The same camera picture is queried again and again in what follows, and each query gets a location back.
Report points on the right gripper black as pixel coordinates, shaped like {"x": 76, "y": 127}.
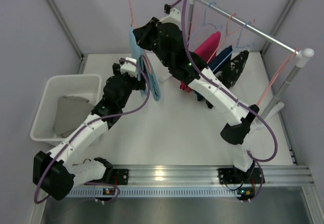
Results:
{"x": 141, "y": 35}

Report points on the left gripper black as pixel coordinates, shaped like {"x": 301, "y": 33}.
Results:
{"x": 139, "y": 81}

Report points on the light blue trousers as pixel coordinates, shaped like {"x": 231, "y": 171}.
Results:
{"x": 154, "y": 87}

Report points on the grey trousers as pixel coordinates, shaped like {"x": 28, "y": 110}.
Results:
{"x": 71, "y": 112}

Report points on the pink wire hanger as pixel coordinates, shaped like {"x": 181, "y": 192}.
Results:
{"x": 275, "y": 76}

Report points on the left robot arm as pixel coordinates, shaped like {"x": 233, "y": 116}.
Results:
{"x": 54, "y": 172}

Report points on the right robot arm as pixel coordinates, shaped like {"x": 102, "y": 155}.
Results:
{"x": 168, "y": 43}

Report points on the magenta trousers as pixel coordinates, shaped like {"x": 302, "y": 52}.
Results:
{"x": 206, "y": 51}

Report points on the navy blue trousers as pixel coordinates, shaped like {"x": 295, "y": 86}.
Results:
{"x": 221, "y": 66}

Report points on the black patterned trousers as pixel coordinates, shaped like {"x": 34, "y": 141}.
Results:
{"x": 238, "y": 64}

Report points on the white plastic basket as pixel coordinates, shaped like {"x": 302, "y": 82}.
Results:
{"x": 83, "y": 85}

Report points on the white metal clothes rack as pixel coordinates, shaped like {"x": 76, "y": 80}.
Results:
{"x": 274, "y": 106}

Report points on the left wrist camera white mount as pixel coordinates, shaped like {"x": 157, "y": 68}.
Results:
{"x": 127, "y": 65}

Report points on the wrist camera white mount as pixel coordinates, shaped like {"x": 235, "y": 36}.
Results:
{"x": 173, "y": 15}
{"x": 127, "y": 65}

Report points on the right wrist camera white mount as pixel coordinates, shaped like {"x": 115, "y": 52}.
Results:
{"x": 173, "y": 15}

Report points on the aluminium mounting rail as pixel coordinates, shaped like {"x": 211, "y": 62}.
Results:
{"x": 206, "y": 176}

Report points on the white slotted cable duct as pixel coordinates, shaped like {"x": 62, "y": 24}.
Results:
{"x": 157, "y": 192}

